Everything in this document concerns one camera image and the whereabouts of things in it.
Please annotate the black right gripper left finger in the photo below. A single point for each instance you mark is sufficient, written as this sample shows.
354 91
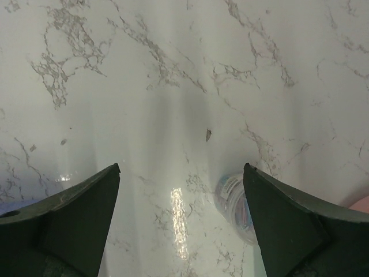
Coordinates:
64 234

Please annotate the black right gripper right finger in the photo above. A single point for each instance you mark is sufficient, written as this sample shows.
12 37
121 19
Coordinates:
302 235

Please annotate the clear jar of clips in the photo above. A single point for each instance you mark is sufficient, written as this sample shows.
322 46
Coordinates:
230 200

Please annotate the pink wooden shelf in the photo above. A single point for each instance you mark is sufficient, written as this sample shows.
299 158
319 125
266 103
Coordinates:
361 205

